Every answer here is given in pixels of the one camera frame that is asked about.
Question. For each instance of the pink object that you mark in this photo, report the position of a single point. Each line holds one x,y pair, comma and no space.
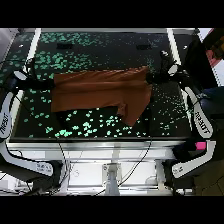
201,146

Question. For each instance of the brown long-sleeved shirt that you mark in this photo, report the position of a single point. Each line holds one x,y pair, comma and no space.
96,91

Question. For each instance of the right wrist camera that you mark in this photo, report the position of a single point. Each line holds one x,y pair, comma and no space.
164,59

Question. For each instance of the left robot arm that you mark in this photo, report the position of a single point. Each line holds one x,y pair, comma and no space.
7,115

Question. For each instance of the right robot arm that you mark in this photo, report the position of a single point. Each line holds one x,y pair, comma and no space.
199,115

